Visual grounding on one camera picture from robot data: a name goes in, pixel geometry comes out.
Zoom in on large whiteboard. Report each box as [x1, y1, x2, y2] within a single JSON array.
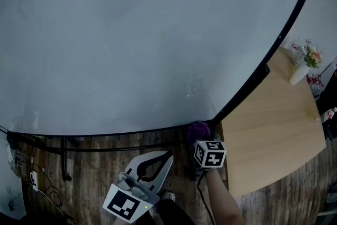
[[0, 0, 321, 138]]

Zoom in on black looped floor cable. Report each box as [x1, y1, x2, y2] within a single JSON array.
[[39, 165, 64, 208]]

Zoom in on white vase with flowers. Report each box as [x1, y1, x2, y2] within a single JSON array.
[[289, 38, 323, 85]]

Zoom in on red small decorations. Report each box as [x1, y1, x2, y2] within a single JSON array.
[[306, 73, 323, 87]]

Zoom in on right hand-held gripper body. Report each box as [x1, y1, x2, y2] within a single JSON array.
[[193, 140, 227, 177]]

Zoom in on purple cloth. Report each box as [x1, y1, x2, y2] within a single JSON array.
[[187, 121, 211, 143]]

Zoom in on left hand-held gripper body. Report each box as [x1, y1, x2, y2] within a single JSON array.
[[102, 171, 161, 224]]

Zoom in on stack of cardboard boxes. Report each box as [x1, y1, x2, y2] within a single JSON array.
[[7, 144, 35, 180]]

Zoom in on wooden table white legs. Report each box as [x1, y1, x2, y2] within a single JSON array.
[[220, 46, 327, 198]]

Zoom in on person's black trousers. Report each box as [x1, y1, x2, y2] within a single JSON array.
[[136, 199, 195, 225]]

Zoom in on person's right forearm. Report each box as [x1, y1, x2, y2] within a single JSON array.
[[204, 167, 244, 225]]

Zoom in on person's light shoe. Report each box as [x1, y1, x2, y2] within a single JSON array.
[[161, 191, 176, 202]]

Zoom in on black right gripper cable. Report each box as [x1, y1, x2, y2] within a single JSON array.
[[197, 173, 215, 225]]

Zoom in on white power strip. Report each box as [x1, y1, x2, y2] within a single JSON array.
[[29, 171, 39, 192]]

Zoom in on black office chair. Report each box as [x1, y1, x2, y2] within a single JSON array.
[[315, 63, 337, 140]]

